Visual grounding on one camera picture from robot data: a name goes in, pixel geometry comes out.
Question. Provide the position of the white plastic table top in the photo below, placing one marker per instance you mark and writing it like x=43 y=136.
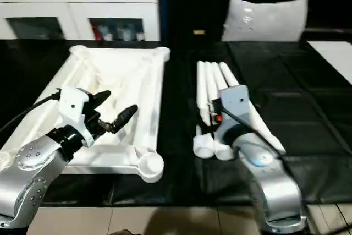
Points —
x=143 y=94

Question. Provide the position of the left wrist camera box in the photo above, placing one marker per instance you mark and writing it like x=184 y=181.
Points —
x=72 y=103

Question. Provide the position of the black work mat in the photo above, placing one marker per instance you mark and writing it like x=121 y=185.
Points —
x=316 y=136

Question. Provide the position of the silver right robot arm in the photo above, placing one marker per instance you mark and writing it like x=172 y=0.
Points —
x=275 y=185

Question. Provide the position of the white glass-door cabinet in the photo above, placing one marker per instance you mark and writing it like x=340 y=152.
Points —
x=77 y=6

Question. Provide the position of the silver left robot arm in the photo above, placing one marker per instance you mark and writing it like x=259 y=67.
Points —
x=33 y=158

